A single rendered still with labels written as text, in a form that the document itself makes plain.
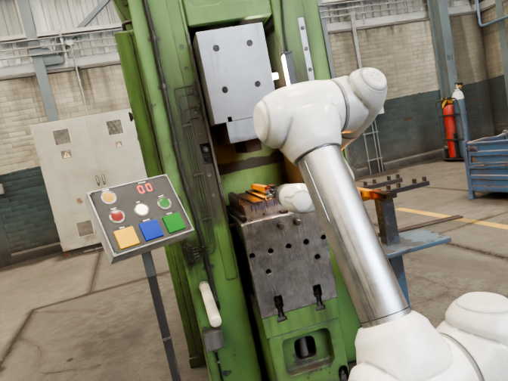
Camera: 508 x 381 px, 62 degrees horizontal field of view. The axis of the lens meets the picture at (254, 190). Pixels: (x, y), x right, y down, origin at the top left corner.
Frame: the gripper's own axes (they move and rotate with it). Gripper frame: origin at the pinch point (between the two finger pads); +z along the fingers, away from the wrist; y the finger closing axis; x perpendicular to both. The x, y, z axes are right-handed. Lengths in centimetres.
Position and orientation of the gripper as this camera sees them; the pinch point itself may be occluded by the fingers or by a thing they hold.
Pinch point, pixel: (272, 190)
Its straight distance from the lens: 184.6
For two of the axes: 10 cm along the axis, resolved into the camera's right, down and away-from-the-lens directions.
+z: -2.1, -0.9, 9.7
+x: -2.0, -9.7, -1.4
